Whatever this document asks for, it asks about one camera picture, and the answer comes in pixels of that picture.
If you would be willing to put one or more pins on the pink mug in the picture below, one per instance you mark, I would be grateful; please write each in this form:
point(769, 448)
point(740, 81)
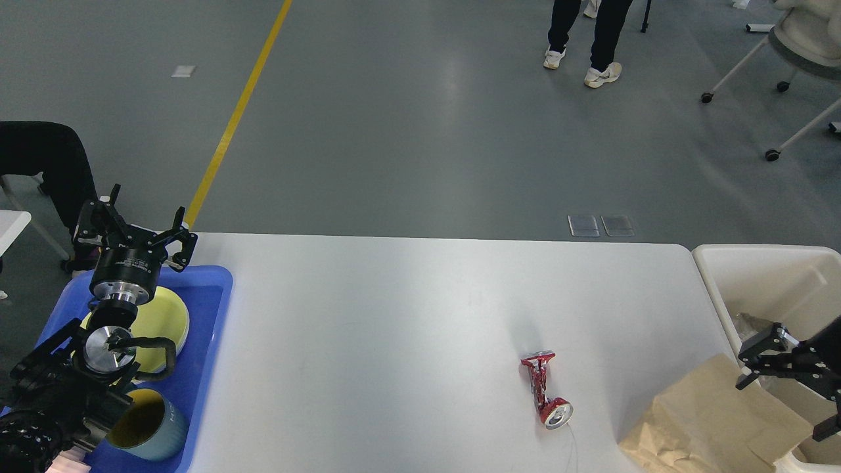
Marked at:
point(69, 461)

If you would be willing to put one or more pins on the grey-blue mug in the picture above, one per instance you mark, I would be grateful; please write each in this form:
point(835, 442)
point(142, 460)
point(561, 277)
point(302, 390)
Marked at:
point(153, 428)

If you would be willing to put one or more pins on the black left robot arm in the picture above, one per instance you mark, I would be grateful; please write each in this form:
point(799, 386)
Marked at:
point(72, 389)

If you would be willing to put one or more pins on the person in black clothes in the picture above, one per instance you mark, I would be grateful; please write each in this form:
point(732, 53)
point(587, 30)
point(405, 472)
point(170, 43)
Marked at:
point(56, 153)

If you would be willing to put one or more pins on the blue plastic tray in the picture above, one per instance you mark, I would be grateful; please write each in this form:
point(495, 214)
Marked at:
point(205, 290)

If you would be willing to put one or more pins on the small foil piece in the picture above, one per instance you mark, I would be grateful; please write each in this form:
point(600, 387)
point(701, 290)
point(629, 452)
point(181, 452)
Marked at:
point(747, 325)

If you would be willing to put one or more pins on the white side table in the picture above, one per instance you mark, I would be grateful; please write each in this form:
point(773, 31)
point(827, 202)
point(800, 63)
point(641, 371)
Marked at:
point(29, 270)

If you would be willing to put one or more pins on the left floor outlet plate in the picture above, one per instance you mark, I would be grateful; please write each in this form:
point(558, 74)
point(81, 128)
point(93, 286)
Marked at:
point(584, 226)

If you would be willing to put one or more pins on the floor outlet plate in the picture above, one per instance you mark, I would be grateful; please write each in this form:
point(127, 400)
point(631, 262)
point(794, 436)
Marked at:
point(618, 225)
point(584, 226)

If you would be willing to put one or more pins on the right floor outlet plate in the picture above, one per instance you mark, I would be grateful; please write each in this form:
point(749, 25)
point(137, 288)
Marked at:
point(618, 225)

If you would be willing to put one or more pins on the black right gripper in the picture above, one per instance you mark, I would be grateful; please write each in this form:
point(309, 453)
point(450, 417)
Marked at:
point(814, 362)

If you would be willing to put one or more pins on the brown paper bag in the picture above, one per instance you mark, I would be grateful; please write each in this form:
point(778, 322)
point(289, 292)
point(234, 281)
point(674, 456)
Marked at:
point(702, 423)

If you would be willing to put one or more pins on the white plastic bin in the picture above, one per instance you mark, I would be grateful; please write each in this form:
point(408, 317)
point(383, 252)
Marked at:
point(798, 286)

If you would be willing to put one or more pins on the white rolling chair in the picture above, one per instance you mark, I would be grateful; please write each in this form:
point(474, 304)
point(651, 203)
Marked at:
point(807, 37)

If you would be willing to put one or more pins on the yellow plastic plate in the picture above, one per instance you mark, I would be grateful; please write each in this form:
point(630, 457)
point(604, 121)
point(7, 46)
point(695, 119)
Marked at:
point(158, 322)

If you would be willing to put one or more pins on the black stand leg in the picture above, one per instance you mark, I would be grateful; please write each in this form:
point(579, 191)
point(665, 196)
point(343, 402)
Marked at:
point(646, 17)

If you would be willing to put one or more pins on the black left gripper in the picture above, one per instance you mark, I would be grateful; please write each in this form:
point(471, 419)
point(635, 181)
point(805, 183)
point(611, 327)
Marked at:
point(128, 263)

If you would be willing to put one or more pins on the crushed red soda can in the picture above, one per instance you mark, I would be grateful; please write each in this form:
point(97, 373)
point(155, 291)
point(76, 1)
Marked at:
point(553, 412)

